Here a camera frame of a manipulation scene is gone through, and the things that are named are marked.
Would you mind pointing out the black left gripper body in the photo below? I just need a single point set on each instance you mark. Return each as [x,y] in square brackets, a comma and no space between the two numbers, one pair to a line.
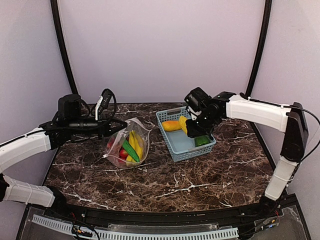
[101,126]

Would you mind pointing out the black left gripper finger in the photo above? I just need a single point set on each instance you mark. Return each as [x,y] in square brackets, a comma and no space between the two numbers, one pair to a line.
[107,131]
[114,122]

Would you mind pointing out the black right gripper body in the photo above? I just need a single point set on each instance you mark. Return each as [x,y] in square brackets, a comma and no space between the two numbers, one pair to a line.
[198,128]

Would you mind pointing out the yellow corn cob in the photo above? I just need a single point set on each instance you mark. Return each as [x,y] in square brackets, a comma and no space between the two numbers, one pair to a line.
[183,125]

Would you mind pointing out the green cucumber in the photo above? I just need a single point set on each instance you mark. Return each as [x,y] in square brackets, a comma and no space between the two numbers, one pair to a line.
[132,154]

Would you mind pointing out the clear zip top bag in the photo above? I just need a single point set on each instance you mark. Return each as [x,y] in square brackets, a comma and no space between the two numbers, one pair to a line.
[143,135]

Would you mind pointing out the yellow banana bunch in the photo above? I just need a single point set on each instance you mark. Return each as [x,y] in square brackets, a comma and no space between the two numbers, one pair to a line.
[133,140]

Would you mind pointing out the red lychee bunch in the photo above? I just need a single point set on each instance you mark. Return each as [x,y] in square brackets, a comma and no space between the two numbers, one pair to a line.
[118,152]

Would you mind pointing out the light blue plastic basket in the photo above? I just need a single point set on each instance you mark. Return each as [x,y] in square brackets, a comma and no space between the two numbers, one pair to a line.
[180,146]

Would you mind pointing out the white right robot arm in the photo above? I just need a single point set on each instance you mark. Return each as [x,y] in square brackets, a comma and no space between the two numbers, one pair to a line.
[207,112]

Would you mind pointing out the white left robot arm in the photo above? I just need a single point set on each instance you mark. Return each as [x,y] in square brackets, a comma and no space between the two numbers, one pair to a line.
[73,117]

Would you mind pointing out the green bell pepper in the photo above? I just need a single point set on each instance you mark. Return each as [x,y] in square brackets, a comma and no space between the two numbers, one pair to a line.
[201,140]

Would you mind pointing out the orange mango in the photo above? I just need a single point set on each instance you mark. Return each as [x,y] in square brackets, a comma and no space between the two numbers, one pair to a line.
[171,125]

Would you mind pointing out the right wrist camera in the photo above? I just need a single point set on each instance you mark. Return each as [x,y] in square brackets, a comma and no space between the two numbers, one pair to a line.
[195,114]

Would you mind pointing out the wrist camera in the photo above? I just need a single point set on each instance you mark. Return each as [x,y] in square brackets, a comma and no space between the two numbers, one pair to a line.
[195,114]
[103,103]

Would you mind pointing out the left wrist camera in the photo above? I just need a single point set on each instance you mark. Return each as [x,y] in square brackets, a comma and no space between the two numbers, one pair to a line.
[103,103]

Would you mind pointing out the black front table rail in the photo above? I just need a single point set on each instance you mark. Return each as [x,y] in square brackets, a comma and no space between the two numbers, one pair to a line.
[234,216]

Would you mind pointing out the grey slotted cable duct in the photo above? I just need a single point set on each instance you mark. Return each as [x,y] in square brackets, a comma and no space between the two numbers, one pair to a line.
[138,232]

